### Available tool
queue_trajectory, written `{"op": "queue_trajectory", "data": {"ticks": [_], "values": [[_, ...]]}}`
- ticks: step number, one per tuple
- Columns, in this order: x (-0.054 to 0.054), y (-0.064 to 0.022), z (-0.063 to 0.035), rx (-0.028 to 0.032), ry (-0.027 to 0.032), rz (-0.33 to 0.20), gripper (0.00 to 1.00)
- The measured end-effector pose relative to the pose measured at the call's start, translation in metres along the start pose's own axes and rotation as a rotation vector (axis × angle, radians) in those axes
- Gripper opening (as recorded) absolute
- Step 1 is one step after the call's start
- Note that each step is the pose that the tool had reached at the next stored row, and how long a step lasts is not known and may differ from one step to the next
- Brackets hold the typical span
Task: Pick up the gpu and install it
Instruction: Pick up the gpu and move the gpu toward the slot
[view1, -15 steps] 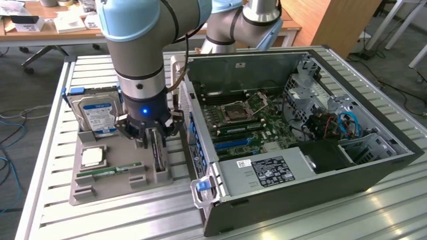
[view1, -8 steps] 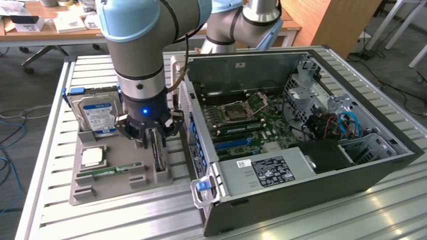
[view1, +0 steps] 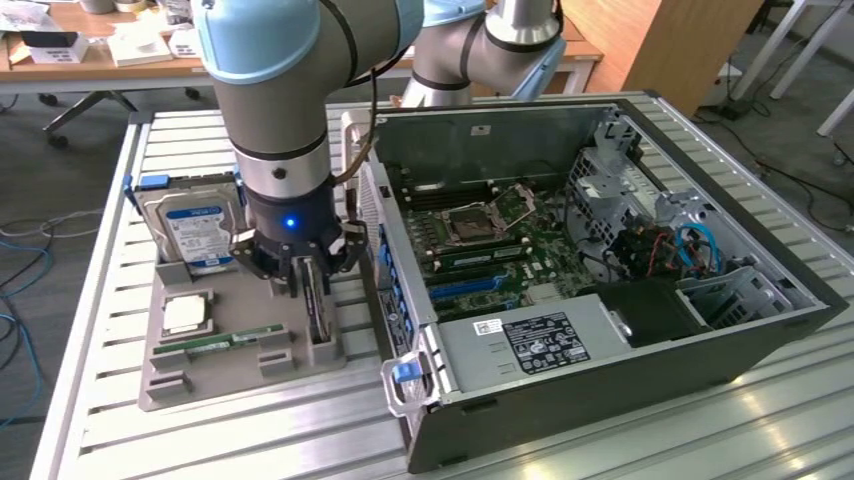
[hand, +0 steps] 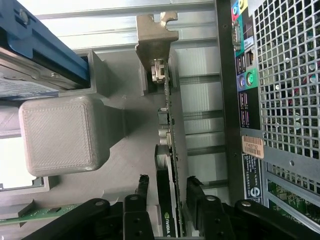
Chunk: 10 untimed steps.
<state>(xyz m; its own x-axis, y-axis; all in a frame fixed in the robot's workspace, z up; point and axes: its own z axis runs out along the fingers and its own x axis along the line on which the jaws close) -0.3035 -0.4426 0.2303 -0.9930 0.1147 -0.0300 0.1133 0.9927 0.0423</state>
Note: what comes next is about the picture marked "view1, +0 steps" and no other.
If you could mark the black plastic shroud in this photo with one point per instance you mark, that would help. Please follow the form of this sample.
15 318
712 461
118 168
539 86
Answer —
655 310

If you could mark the silver metal disk bay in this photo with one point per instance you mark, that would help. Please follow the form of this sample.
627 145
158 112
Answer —
601 225
735 300

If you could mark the white box black lid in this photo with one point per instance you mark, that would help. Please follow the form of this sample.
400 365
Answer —
57 52

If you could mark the white metal desk leg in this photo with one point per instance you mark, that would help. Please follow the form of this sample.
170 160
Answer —
769 50
835 115
811 50

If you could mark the black graphics card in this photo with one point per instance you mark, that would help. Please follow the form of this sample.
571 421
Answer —
317 310

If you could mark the grey plastic parts rack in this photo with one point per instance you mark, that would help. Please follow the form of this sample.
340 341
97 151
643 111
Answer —
241 310

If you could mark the silver CPU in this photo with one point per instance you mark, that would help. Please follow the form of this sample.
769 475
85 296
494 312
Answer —
186 315

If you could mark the grey power supply unit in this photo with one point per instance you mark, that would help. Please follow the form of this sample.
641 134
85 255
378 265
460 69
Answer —
481 360

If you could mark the black power strip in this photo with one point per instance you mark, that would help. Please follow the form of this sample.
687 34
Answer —
731 111

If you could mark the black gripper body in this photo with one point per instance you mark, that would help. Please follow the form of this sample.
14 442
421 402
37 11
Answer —
290 220

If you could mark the crumpled plastic bag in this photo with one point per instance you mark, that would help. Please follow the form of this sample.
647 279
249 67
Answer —
23 17

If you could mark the small white printed box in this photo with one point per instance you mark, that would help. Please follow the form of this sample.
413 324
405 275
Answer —
184 47

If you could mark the CPU socket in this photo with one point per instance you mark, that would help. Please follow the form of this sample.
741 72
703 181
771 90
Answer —
470 225

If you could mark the blue plastic case latch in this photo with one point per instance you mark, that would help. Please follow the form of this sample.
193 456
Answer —
404 374

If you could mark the white open box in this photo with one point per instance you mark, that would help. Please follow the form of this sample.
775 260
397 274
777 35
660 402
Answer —
141 52

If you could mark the hard disk in blue caddy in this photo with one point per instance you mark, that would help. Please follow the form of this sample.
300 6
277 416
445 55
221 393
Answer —
194 235

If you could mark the black open PC case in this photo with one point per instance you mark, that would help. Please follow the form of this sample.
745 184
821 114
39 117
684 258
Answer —
601 400

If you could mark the wooden desk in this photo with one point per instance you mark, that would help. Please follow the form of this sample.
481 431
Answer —
94 70

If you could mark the blue expansion slot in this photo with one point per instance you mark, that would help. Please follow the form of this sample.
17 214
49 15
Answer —
461 287

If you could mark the green motherboard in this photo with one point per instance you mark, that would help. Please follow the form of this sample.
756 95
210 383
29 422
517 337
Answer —
555 270

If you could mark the green RAM stick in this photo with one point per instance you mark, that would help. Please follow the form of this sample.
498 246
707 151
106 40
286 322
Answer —
214 341

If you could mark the wooden cabinet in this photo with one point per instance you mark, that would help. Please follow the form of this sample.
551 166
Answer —
681 60

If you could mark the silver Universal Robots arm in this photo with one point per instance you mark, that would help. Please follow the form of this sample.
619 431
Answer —
281 100

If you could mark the white switch box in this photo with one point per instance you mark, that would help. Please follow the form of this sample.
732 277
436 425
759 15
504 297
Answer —
729 72

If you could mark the grey cylindrical cup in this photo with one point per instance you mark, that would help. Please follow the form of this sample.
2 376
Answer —
97 6

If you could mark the metal socket cover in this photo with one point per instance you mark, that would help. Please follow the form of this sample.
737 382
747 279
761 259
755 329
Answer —
517 205

